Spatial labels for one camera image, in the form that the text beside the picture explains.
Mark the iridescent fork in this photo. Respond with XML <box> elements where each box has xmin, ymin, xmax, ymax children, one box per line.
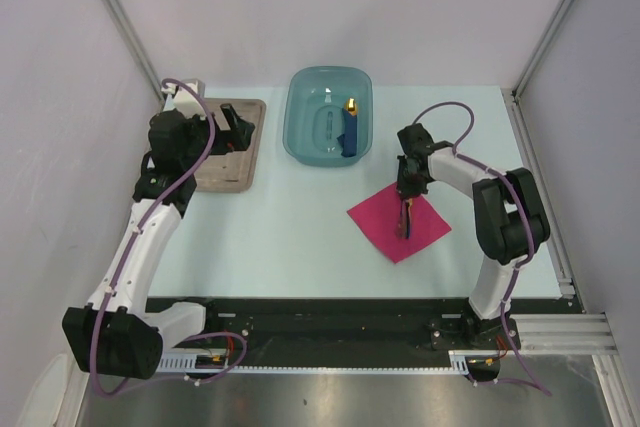
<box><xmin>396</xmin><ymin>199</ymin><xmax>408</xmax><ymax>239</ymax></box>

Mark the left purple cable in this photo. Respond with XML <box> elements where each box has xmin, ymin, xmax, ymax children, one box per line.
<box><xmin>88</xmin><ymin>77</ymin><xmax>249</xmax><ymax>398</ymax></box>

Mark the brown metal tray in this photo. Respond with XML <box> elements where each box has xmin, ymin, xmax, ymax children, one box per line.
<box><xmin>195</xmin><ymin>98</ymin><xmax>266</xmax><ymax>194</ymax></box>

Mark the right aluminium frame post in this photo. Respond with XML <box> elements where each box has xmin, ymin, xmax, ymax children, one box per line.
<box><xmin>511</xmin><ymin>0</ymin><xmax>577</xmax><ymax>101</ymax></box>

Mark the aluminium front rail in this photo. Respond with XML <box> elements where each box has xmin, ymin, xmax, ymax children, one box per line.
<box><xmin>513</xmin><ymin>314</ymin><xmax>617</xmax><ymax>355</ymax></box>

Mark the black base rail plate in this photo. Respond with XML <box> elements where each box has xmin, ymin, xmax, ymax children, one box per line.
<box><xmin>144</xmin><ymin>298</ymin><xmax>584</xmax><ymax>368</ymax></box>

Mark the teal plastic basin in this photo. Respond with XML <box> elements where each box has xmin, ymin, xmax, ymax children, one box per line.
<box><xmin>283</xmin><ymin>66</ymin><xmax>373</xmax><ymax>168</ymax></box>

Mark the pink paper napkin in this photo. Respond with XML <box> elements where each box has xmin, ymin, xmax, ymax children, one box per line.
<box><xmin>347</xmin><ymin>183</ymin><xmax>451</xmax><ymax>264</ymax></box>

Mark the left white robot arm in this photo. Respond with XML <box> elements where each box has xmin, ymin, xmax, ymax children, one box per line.
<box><xmin>62</xmin><ymin>103</ymin><xmax>255</xmax><ymax>380</ymax></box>

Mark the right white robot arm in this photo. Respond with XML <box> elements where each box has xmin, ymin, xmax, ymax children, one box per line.
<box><xmin>396</xmin><ymin>123</ymin><xmax>550</xmax><ymax>348</ymax></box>

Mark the white slotted cable duct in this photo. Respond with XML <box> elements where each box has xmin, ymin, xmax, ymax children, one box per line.
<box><xmin>156</xmin><ymin>353</ymin><xmax>198</xmax><ymax>373</ymax></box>

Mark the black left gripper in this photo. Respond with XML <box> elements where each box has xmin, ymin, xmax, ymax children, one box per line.
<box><xmin>181</xmin><ymin>104</ymin><xmax>253</xmax><ymax>171</ymax></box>

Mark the left aluminium frame post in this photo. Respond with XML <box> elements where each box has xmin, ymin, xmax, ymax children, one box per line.
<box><xmin>101</xmin><ymin>0</ymin><xmax>164</xmax><ymax>104</ymax></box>

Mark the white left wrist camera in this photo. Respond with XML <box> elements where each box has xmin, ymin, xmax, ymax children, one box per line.
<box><xmin>161</xmin><ymin>79</ymin><xmax>206</xmax><ymax>120</ymax></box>

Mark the aluminium frame post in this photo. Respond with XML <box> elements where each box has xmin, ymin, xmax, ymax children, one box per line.
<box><xmin>511</xmin><ymin>0</ymin><xmax>577</xmax><ymax>101</ymax></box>
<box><xmin>101</xmin><ymin>0</ymin><xmax>164</xmax><ymax>104</ymax></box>

